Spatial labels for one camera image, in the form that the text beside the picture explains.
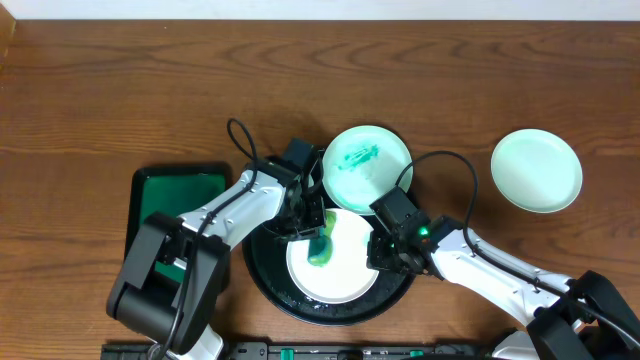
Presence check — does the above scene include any green sponge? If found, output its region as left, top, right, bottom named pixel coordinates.
left=307, top=210, right=337, bottom=267

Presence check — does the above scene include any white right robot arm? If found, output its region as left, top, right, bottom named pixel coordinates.
left=367, top=187, right=639, bottom=359

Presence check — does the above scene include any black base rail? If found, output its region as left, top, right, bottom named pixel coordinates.
left=100, top=342, right=499, bottom=360

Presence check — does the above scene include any white plate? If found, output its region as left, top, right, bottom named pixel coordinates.
left=286, top=208, right=379, bottom=304

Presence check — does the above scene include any black round tray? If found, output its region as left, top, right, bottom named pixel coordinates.
left=241, top=154, right=416, bottom=327

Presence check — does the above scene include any black rectangular sponge tray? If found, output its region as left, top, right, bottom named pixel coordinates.
left=124, top=162, right=232, bottom=257

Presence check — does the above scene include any mint plate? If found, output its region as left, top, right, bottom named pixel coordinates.
left=490, top=129, right=583, bottom=214
left=322, top=125, right=413, bottom=215

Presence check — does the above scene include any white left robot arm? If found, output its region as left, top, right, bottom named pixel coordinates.
left=106, top=139, right=326, bottom=359

